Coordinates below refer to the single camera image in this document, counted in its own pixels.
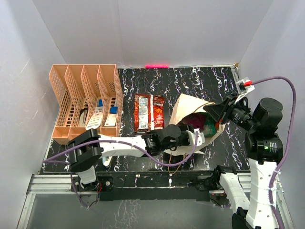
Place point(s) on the white calculator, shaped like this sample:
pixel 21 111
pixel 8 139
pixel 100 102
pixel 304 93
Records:
pixel 95 121

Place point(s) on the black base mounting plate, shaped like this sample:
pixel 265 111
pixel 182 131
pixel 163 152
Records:
pixel 155 185

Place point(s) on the white plastic hook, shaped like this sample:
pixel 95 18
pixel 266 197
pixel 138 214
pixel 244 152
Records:
pixel 106 161

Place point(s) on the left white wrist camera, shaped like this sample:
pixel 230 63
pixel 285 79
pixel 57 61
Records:
pixel 196 138

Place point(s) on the brown snack bag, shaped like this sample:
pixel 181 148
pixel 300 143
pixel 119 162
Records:
pixel 144 131

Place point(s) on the black white stapler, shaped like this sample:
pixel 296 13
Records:
pixel 83 116

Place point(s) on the purple snack bag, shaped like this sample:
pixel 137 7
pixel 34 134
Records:
pixel 195 119

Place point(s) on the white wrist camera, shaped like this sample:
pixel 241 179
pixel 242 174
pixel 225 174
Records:
pixel 244 87
pixel 196 138

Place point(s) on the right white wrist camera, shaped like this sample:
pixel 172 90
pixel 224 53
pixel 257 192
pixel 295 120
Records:
pixel 244 87

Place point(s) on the white red card box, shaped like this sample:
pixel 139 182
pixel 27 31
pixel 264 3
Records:
pixel 111 120

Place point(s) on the red light strip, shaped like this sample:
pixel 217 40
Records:
pixel 158 66

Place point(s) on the aluminium frame rail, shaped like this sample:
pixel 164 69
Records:
pixel 43 184

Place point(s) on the red doritos snack bag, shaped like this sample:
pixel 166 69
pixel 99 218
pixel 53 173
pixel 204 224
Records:
pixel 148 111

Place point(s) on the brown paper bag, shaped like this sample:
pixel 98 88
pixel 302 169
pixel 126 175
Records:
pixel 190 110

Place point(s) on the pink plastic file organizer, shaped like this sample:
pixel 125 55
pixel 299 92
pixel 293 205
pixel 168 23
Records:
pixel 77 86

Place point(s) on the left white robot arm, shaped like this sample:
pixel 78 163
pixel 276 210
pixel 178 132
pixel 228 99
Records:
pixel 89 147

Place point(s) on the blue object in organizer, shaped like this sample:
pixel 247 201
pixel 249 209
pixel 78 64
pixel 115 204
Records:
pixel 113 110

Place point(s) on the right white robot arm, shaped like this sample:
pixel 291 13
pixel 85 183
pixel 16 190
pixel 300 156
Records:
pixel 264 151

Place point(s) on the green real chips bag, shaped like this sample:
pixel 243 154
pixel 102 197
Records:
pixel 209 128

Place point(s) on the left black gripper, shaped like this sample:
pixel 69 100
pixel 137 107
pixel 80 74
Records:
pixel 186 138

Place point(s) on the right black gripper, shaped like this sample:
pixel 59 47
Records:
pixel 224 109

